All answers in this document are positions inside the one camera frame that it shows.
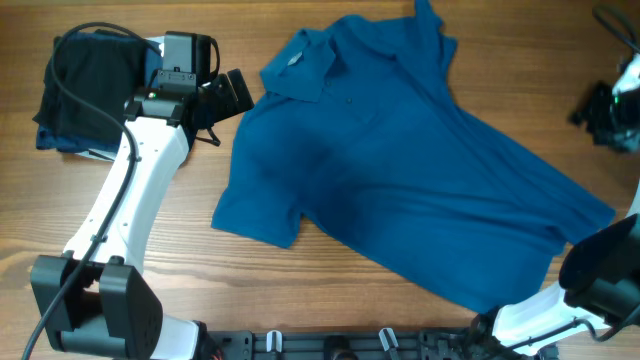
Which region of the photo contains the blue polo shirt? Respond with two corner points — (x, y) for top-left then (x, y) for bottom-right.
(212, 1), (615, 313)

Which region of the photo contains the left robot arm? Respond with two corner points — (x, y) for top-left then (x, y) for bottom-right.
(31, 30), (253, 359)

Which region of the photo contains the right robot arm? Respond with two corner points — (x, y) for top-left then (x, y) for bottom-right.
(462, 202), (639, 359)

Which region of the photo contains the navy folded garment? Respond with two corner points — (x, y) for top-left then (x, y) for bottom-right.
(35, 28), (166, 154)

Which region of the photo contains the black folded garment on top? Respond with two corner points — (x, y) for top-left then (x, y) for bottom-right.
(32, 35), (149, 143)

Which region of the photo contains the left black camera cable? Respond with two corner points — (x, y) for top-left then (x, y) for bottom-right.
(19, 20), (222, 360)

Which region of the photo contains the black camera cable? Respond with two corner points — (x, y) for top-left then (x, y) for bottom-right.
(494, 3), (640, 351)
(19, 20), (222, 360)

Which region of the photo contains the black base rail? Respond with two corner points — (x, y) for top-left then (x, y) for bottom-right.
(199, 326), (561, 360)

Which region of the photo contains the right black camera cable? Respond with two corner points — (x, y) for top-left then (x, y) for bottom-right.
(494, 3), (640, 351)

